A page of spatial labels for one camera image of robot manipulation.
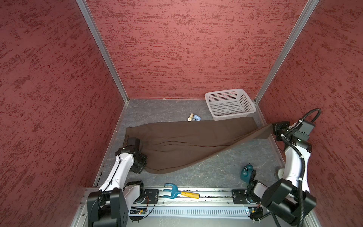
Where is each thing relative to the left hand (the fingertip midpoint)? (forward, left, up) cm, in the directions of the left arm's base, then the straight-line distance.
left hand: (146, 167), depth 82 cm
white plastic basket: (+54, -55, -1) cm, 77 cm away
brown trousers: (+14, -10, -1) cm, 17 cm away
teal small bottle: (-4, -57, +5) cm, 57 cm away
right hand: (+19, -70, +22) cm, 76 cm away
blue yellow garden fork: (-13, -18, 0) cm, 22 cm away
